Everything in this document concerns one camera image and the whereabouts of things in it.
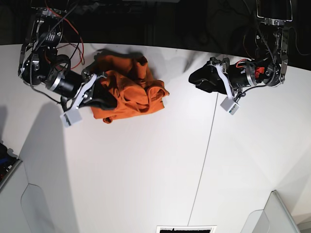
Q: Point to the white framed black tray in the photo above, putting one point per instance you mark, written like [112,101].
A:
[186,229]

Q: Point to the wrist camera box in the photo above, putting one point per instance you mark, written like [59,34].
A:
[70,117]
[230,105]

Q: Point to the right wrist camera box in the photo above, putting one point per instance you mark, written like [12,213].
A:
[70,117]

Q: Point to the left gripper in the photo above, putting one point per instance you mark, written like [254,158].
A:
[239,76]

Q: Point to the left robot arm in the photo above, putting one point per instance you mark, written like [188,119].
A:
[266,68]

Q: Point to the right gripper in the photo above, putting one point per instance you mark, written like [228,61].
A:
[69,85]

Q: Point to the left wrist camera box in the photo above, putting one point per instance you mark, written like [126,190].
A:
[230,105]

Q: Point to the orange t-shirt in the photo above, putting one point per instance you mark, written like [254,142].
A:
[131,82]

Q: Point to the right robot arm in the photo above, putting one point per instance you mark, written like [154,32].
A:
[39,53]

